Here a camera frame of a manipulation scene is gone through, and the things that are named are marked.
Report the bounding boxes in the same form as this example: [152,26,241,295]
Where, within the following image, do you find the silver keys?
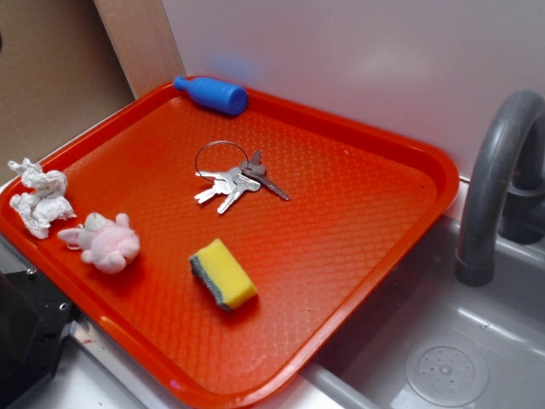
[194,141,290,215]

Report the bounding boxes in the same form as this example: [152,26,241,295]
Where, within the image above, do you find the black box with screws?
[1,268,76,408]

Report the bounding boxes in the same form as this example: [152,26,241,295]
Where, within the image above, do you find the grey plastic sink basin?
[304,218,544,408]

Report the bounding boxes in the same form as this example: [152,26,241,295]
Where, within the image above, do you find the wooden board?
[94,0,186,98]

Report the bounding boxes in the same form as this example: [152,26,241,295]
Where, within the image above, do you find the pink plush toy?
[57,212,141,274]

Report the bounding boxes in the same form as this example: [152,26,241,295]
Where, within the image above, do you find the crumpled white paper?
[8,158,76,239]

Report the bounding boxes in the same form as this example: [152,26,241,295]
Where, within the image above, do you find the yellow sponge with green pad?
[189,239,258,311]

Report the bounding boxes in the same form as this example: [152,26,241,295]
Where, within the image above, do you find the grey curved faucet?
[455,90,544,286]

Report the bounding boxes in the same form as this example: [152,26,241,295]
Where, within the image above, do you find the orange plastic tray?
[1,84,458,408]

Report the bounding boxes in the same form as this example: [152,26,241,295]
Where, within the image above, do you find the blue toy bottle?
[172,77,248,116]

